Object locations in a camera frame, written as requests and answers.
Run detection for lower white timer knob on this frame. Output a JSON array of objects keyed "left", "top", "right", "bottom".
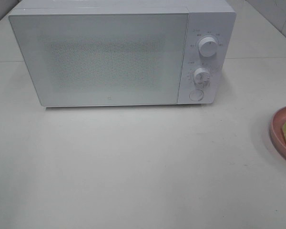
[{"left": 194, "top": 67, "right": 211, "bottom": 84}]

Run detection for round white door button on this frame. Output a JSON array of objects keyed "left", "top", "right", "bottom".
[{"left": 189, "top": 89, "right": 204, "bottom": 102}]

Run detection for white microwave door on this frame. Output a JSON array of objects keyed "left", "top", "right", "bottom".
[{"left": 10, "top": 14, "right": 188, "bottom": 107}]

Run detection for pink round plate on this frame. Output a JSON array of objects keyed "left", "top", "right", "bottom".
[{"left": 269, "top": 106, "right": 286, "bottom": 159}]

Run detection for upper white power knob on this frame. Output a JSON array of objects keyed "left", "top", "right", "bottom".
[{"left": 198, "top": 35, "right": 218, "bottom": 57}]

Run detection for white microwave oven body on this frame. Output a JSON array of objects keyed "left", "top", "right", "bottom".
[{"left": 9, "top": 0, "right": 236, "bottom": 106}]

